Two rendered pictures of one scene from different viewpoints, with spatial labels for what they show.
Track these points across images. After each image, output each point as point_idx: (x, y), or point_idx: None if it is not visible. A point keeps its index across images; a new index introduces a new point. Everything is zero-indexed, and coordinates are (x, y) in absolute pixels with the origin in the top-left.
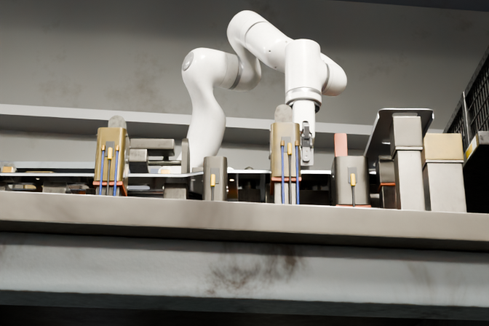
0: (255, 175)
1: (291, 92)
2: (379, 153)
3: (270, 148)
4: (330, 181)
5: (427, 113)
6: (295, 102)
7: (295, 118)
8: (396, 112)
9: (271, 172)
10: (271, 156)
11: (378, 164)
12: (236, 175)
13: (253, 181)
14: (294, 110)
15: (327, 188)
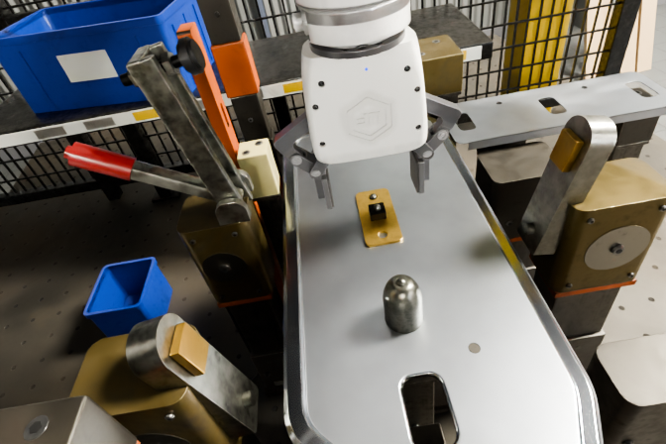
0: (485, 288)
1: (400, 4)
2: (510, 121)
3: (627, 235)
4: (406, 180)
5: (627, 75)
6: (413, 41)
7: (424, 93)
8: (659, 93)
9: (636, 274)
10: (647, 251)
11: (524, 141)
12: (503, 332)
13: (446, 299)
14: (418, 69)
15: (373, 188)
